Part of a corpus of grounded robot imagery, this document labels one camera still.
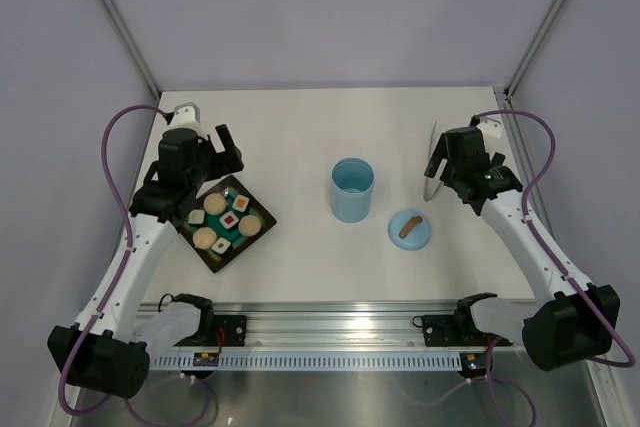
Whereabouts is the sushi with orange centre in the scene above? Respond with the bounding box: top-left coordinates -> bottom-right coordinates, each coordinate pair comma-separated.
232,194 -> 250,212

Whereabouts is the beige dumpling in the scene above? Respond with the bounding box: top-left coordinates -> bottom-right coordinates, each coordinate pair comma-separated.
238,215 -> 262,237
202,193 -> 227,216
192,227 -> 217,250

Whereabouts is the blue cylindrical lunch box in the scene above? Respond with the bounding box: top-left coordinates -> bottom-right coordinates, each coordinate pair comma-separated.
330,158 -> 375,223

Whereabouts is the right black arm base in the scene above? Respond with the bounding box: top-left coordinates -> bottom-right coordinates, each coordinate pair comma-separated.
412,293 -> 496,348

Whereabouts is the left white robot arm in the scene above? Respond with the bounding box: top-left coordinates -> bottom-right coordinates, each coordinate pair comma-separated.
47,125 -> 244,399

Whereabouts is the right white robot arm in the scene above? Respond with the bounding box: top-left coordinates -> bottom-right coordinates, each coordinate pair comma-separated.
425,127 -> 620,371

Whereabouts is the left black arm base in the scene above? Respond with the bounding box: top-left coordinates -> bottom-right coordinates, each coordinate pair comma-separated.
158,293 -> 247,347

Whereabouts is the black teal square plate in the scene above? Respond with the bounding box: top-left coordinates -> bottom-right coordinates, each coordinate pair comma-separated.
179,175 -> 277,273

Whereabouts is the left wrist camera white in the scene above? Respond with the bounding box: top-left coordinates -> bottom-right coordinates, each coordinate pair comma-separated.
168,102 -> 206,137

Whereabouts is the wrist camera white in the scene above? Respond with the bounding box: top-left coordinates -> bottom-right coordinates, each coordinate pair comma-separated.
476,117 -> 503,140
168,102 -> 206,137

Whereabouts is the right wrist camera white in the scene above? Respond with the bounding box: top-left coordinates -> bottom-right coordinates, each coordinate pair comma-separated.
476,117 -> 503,140

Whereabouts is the blue lid with wooden handle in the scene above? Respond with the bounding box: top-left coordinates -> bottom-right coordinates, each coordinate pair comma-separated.
387,210 -> 433,251

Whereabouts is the aluminium rail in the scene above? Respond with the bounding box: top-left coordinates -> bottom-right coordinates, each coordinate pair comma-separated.
214,301 -> 456,351

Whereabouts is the white slotted cable duct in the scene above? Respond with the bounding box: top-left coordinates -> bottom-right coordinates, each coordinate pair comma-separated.
150,351 -> 462,372

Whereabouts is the left aluminium frame post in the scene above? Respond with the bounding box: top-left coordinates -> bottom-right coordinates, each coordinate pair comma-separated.
98,0 -> 162,101

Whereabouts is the aluminium frame post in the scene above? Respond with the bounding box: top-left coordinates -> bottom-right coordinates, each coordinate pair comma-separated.
503,0 -> 569,102
98,0 -> 162,101

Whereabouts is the right aluminium frame post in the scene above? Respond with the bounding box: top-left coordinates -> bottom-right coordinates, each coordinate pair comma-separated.
503,0 -> 569,102

